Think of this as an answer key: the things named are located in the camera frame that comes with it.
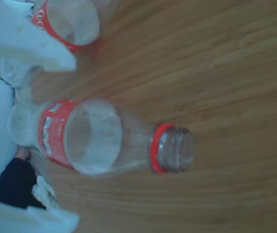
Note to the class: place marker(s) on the dark grey rug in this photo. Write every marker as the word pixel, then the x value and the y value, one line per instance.
pixel 14 184

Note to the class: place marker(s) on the clear bottle nutrition-mark red label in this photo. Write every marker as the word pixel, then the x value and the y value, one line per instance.
pixel 92 138

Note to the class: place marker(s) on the clear bottle Reciclame red label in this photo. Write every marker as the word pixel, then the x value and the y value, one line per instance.
pixel 63 24

